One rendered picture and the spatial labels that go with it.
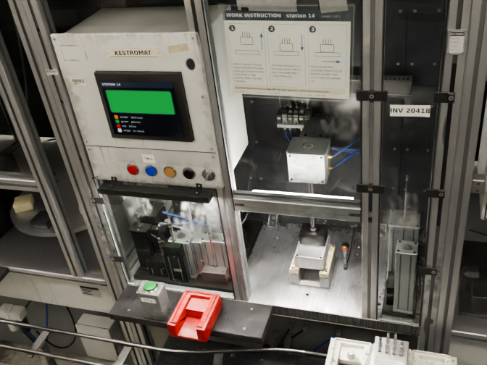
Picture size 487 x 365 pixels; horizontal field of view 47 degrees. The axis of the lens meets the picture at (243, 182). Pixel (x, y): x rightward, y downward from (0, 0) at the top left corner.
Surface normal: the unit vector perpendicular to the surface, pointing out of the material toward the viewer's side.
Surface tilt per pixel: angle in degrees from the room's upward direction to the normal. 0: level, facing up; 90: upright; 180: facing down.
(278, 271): 0
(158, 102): 90
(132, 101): 90
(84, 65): 90
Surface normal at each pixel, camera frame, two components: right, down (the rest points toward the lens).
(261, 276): -0.11, -0.83
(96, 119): -0.29, 0.56
